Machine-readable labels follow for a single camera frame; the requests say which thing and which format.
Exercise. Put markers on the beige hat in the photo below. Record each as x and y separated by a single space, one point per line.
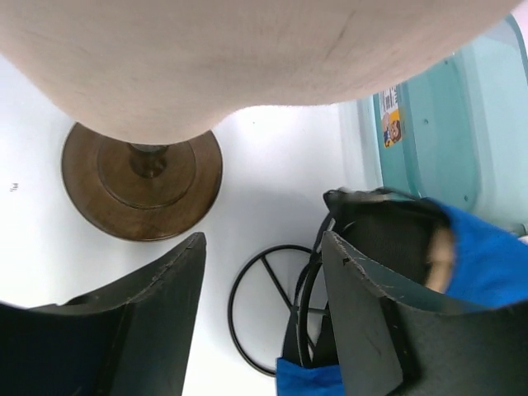
440 260

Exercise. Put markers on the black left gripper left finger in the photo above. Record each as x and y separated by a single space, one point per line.
131 337

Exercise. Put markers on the beige mannequin head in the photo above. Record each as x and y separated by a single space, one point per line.
161 72

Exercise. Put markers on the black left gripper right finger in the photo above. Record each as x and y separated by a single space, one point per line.
396 337

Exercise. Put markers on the blue cap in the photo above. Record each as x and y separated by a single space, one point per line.
490 270

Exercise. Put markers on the brown round stand base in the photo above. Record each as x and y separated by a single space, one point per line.
141 192

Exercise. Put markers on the black baseball cap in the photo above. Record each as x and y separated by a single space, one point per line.
395 229

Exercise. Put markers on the black wire hat stand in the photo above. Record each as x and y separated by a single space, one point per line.
267 264

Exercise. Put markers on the teal plastic basket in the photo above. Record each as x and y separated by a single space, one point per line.
456 133

